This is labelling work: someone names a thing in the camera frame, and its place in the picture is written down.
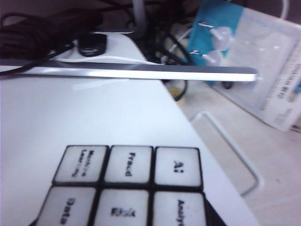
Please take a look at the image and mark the Rubik's cube with black frame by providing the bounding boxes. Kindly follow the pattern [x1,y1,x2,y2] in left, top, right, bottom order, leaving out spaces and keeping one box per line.
[28,144,227,226]

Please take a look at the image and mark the pale flat base board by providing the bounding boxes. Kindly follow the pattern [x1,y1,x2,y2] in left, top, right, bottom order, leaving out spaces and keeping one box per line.
[0,32,262,226]

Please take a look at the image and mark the square frameless standing mirror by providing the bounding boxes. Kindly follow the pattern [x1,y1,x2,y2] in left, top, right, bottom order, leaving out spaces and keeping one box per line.
[0,61,258,83]

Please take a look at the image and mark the thin black cable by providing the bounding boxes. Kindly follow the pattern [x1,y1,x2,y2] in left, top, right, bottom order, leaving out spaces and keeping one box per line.
[0,43,74,76]

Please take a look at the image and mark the white flat monitor base plate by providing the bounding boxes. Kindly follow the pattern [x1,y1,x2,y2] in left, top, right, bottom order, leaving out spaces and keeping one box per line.
[191,111,261,197]

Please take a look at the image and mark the black keyboard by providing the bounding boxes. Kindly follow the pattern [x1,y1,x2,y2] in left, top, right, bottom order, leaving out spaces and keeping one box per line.
[0,9,105,61]

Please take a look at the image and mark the thick white cable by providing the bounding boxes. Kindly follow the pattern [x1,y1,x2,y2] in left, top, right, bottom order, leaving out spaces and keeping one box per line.
[279,0,292,21]

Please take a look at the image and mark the black round knob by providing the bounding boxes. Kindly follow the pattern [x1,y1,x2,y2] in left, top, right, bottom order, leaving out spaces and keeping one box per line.
[78,33,108,57]

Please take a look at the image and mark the grey monitor stand post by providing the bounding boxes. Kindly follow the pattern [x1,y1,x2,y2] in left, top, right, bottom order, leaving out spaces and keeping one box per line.
[130,0,148,39]

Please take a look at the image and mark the clear plastic pushpin box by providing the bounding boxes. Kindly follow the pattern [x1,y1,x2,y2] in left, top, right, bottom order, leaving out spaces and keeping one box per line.
[188,4,301,132]

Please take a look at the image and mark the thin white cable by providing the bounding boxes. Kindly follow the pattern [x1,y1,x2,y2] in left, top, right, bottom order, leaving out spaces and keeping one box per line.
[168,29,197,54]

